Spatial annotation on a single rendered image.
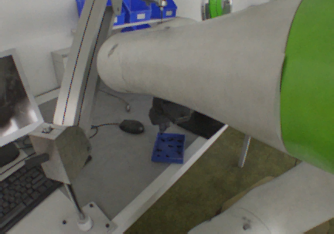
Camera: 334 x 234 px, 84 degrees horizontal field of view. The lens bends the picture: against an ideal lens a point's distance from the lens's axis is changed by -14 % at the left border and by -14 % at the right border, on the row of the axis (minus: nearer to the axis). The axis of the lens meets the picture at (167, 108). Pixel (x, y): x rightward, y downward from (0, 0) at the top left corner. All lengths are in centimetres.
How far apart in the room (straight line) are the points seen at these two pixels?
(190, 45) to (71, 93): 28
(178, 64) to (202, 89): 4
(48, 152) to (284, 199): 39
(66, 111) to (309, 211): 43
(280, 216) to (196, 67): 32
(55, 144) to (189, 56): 25
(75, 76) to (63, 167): 16
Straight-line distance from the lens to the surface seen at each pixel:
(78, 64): 42
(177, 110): 52
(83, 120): 44
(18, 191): 69
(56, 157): 37
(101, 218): 56
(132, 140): 77
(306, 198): 37
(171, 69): 19
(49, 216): 62
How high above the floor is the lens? 138
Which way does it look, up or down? 29 degrees down
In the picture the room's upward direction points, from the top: straight up
